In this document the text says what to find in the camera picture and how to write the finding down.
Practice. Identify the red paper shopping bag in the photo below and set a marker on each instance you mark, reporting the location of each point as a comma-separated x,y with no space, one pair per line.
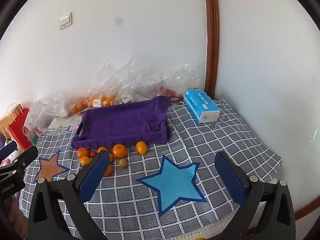
16,119

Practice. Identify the blue tissue pack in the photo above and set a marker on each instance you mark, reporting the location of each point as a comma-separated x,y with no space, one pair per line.
203,108

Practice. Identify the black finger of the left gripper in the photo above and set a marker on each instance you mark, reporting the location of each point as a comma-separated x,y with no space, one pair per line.
19,164

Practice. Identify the purple towel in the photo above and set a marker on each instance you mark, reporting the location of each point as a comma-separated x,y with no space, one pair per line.
126,124

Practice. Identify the person's left hand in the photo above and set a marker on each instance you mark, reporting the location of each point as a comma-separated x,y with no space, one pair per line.
17,219

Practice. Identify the large dimpled orange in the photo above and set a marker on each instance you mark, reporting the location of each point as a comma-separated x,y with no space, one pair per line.
119,151

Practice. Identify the white wall switch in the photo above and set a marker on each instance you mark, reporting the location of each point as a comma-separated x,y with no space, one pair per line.
65,21

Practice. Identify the clear bag of grapes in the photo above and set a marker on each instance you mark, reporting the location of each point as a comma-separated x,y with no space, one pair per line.
154,82

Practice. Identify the orange mandarin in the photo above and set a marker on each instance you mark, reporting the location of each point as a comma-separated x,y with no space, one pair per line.
108,171

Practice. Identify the white plastic bag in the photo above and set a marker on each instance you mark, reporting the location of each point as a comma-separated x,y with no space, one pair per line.
38,117

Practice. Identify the clear bag of oranges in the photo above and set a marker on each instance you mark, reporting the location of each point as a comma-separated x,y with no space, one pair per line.
64,104

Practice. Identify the small yellow-green fruit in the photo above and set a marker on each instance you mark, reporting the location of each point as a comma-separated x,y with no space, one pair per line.
123,162

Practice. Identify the brown wooden door frame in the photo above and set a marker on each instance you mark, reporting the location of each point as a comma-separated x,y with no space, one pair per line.
213,45

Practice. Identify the small red apple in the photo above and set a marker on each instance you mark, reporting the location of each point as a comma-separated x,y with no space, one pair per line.
92,154

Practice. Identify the small orange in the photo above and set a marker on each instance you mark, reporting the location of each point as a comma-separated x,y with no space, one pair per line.
85,160

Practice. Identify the orange with leaf stem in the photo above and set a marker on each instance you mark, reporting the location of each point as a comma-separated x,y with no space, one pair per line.
111,157

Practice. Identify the clear bag of tangerines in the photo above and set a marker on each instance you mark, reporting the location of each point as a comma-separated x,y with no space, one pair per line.
111,86

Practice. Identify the black tray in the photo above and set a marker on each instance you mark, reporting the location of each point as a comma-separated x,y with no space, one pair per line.
81,131

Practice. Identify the small tangerine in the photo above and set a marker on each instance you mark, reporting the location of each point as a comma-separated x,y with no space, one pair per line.
141,147

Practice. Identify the smooth orange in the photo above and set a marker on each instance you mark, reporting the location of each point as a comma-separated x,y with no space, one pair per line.
83,152

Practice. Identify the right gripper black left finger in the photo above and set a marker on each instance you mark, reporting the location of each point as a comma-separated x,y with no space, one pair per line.
45,218

